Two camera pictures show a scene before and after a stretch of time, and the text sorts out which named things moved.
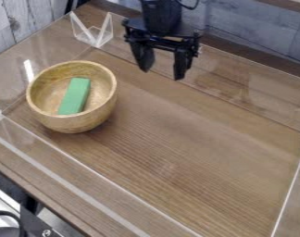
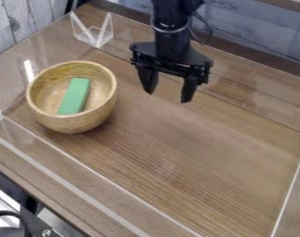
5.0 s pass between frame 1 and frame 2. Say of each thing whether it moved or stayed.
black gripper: moved
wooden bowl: stayed
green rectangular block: stayed
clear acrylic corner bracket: stayed
